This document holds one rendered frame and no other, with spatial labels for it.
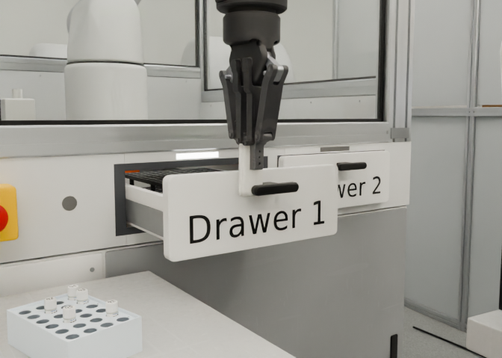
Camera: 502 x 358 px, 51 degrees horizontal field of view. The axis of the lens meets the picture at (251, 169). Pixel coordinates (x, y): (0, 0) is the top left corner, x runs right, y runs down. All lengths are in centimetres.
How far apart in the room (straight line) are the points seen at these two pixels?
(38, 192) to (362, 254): 69
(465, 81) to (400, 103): 143
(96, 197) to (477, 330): 55
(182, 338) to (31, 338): 15
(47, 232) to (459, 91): 215
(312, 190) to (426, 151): 201
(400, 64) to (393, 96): 7
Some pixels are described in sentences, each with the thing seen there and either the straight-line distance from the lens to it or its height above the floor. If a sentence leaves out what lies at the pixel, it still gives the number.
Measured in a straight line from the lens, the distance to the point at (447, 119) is 269.
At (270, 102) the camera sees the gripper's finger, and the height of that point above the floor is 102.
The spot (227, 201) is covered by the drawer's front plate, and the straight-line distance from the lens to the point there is 71.
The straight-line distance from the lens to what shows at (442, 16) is 277.
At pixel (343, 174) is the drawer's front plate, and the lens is 108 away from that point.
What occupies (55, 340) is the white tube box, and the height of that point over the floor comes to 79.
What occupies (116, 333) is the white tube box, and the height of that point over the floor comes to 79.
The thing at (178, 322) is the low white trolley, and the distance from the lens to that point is 66.
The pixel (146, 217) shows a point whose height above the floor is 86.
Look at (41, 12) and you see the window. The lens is 84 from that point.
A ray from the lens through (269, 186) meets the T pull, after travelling 71.
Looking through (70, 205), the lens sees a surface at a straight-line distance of 83.
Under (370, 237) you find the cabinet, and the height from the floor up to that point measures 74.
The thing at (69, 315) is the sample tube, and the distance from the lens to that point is 59.
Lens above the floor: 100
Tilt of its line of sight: 6 degrees down
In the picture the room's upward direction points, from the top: straight up
